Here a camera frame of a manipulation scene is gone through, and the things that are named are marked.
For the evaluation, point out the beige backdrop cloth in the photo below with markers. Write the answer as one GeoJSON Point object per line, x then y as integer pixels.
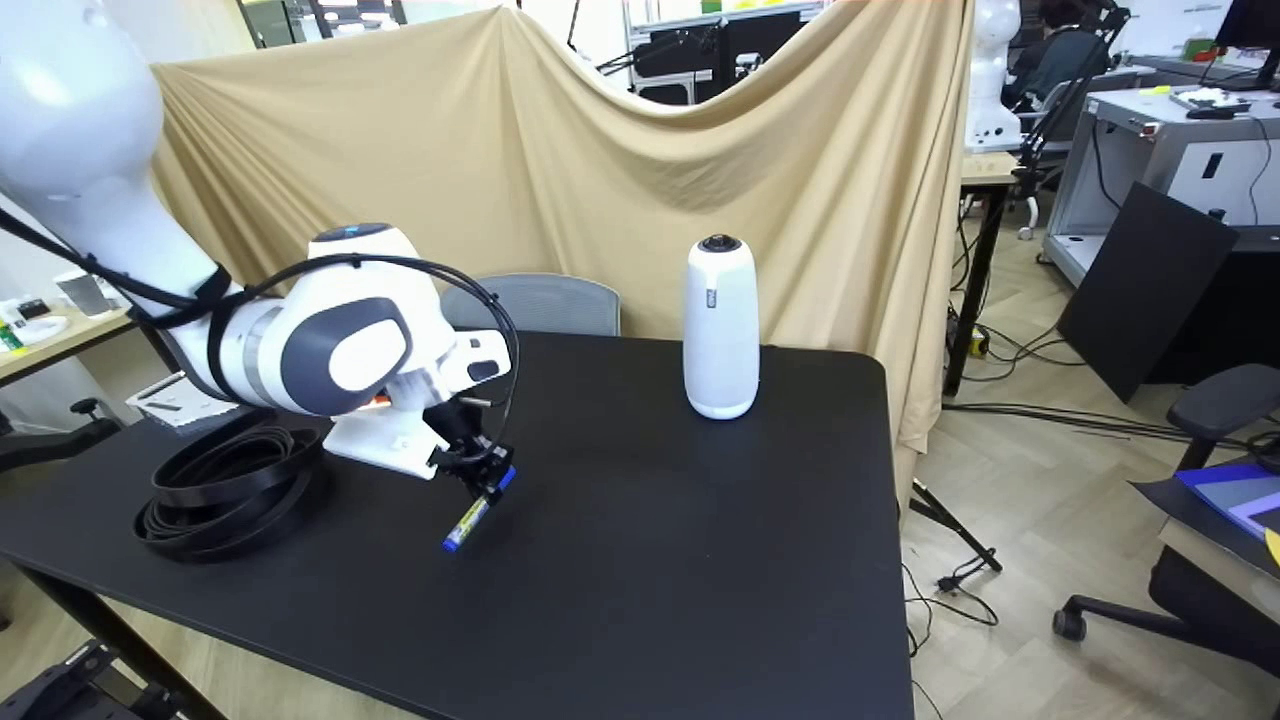
{"type": "Point", "coordinates": [602, 163]}

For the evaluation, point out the purple blue flat object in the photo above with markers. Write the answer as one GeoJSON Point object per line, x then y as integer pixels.
{"type": "Point", "coordinates": [1240, 497]}

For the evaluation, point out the wooden top side table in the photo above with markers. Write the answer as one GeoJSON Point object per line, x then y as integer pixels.
{"type": "Point", "coordinates": [984, 214]}

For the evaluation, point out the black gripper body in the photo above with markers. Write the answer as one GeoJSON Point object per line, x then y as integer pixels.
{"type": "Point", "coordinates": [463, 426]}

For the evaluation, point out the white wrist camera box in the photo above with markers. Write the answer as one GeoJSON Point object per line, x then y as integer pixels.
{"type": "Point", "coordinates": [385, 444]}

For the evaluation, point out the white paper sheet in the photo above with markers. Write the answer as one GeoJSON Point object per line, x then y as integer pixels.
{"type": "Point", "coordinates": [184, 400]}

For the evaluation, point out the black leaning panel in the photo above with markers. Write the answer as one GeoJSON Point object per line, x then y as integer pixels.
{"type": "Point", "coordinates": [1142, 293]}

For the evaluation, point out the grey chair backrest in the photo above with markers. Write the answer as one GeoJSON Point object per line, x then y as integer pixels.
{"type": "Point", "coordinates": [544, 304]}

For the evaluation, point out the black office chair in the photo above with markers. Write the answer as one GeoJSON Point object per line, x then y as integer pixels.
{"type": "Point", "coordinates": [1223, 532]}

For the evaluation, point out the blue capped whiteboard marker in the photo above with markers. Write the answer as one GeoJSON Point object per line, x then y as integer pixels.
{"type": "Point", "coordinates": [471, 526]}

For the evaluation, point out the coiled black flat belt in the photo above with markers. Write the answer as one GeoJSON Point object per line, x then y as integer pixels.
{"type": "Point", "coordinates": [226, 484]}

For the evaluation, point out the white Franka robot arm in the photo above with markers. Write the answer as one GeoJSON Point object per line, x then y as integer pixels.
{"type": "Point", "coordinates": [307, 341]}

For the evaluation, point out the white grey equipment desk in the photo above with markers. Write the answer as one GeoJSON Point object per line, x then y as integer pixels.
{"type": "Point", "coordinates": [1180, 152]}

